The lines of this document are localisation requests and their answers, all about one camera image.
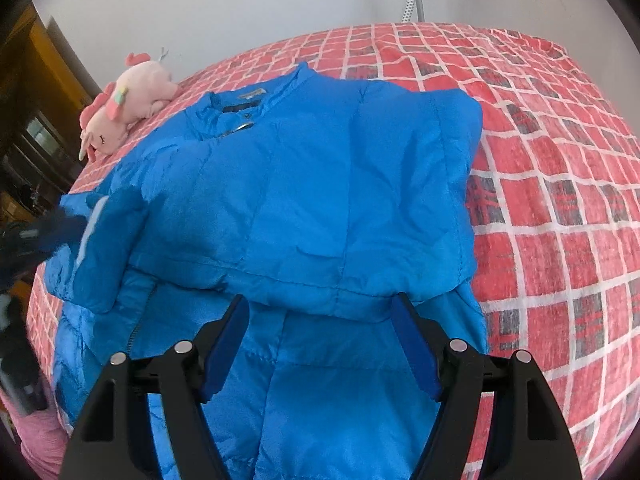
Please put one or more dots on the pink plush unicorn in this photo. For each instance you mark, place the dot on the pink plush unicorn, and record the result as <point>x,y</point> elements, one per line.
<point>135,95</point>

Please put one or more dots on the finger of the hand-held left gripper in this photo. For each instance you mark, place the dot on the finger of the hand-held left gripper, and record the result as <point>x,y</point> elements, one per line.
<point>60,230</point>

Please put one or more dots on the red checked bed sheet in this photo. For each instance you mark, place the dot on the red checked bed sheet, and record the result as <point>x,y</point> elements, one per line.
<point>550,210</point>

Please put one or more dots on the pink blanket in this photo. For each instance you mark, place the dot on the pink blanket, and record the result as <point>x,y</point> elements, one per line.
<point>40,440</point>

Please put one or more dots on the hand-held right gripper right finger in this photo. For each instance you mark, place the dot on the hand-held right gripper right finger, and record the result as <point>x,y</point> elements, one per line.
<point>415,350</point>

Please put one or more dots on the wooden wardrobe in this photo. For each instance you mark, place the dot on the wooden wardrobe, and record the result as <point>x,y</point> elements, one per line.
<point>45,70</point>

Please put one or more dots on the blue puffer jacket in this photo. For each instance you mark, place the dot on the blue puffer jacket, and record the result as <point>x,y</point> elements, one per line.
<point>310,185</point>

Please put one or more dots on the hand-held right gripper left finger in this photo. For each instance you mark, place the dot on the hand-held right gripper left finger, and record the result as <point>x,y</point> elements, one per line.
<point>227,355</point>

